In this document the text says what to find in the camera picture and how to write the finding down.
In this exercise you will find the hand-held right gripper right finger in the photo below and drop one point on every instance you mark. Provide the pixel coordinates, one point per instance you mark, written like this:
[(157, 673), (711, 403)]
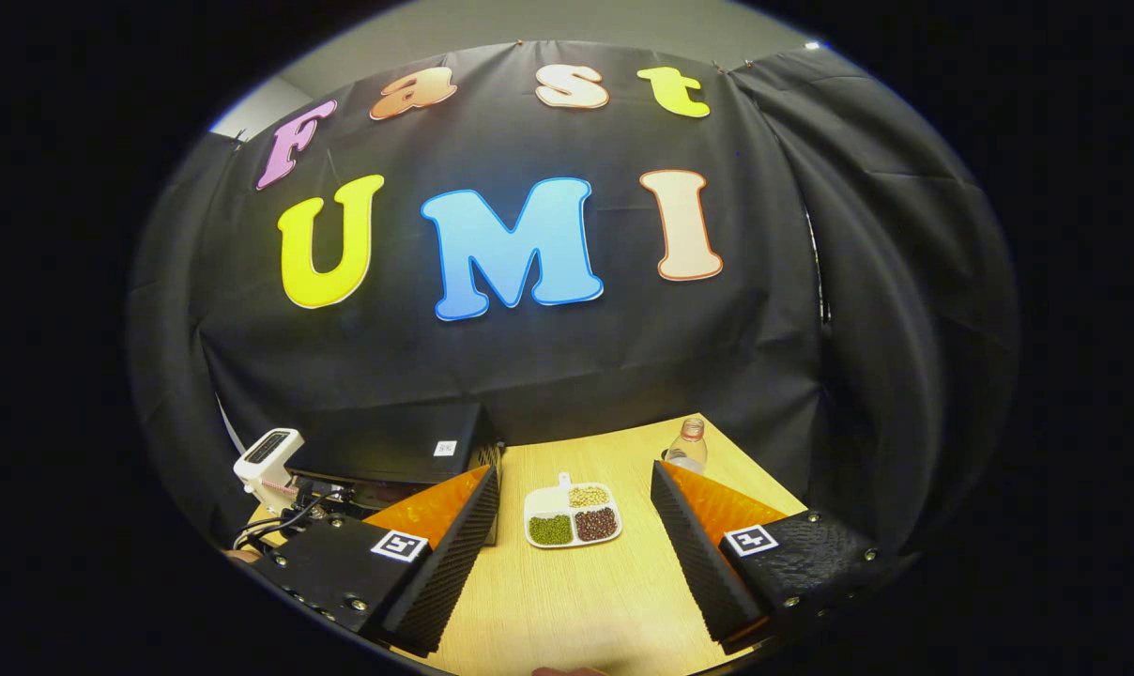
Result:
[(698, 563)]

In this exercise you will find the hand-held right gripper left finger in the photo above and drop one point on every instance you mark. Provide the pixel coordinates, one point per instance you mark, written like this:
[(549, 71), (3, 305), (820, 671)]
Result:
[(450, 563)]

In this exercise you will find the black electric oven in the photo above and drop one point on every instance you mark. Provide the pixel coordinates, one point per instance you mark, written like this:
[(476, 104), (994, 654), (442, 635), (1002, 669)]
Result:
[(389, 441)]

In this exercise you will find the red checked stick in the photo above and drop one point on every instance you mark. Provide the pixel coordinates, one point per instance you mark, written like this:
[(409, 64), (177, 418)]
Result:
[(276, 488)]

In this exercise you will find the white toaster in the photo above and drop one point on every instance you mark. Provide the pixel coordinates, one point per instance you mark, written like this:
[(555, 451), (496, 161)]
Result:
[(267, 455)]

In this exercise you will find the clear plastic water bottle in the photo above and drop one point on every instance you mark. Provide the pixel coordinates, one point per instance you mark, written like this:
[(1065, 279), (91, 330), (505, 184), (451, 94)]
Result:
[(687, 451)]

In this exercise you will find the white divided bean dish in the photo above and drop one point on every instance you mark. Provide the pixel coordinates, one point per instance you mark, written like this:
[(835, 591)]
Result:
[(572, 514)]

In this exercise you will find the black backdrop cloth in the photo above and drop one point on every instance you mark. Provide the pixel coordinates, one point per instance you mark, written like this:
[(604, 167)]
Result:
[(623, 357)]

